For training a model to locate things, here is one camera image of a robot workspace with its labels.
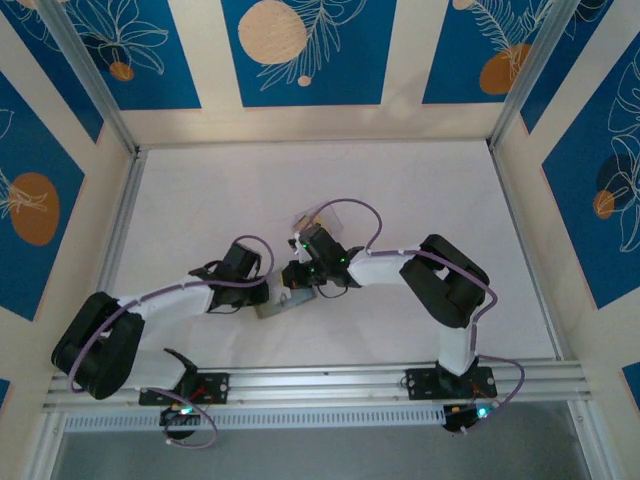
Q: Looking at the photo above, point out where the grey card holder wallet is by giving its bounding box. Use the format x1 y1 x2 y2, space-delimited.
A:
253 284 320 321

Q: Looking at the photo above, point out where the clear acrylic card box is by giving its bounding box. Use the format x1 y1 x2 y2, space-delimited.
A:
291 201 345 237

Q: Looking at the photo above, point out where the black controller board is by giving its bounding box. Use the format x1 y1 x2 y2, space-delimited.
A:
442 402 494 435
159 404 204 442

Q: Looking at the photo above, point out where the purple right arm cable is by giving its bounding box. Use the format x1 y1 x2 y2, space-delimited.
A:
309 198 525 436

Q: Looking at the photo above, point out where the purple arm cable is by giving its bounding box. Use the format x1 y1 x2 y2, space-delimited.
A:
67 234 277 449
309 198 525 436

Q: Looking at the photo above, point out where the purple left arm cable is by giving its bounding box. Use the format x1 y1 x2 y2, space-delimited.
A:
67 234 277 449

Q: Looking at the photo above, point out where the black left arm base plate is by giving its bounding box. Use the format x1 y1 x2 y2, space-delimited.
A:
138 372 231 406

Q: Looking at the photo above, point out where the aluminium front frame rail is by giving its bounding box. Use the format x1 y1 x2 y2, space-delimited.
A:
42 357 594 414

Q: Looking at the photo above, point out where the white slotted cable duct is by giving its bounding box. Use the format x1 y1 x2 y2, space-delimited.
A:
62 404 449 434

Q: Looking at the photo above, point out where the aluminium side rail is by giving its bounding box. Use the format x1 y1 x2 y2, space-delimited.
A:
92 147 149 304
487 142 564 361

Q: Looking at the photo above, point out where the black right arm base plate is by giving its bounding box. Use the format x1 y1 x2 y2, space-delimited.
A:
404 366 499 401

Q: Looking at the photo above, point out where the aluminium frame post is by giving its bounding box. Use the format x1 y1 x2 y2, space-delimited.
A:
37 0 140 157
488 0 617 152

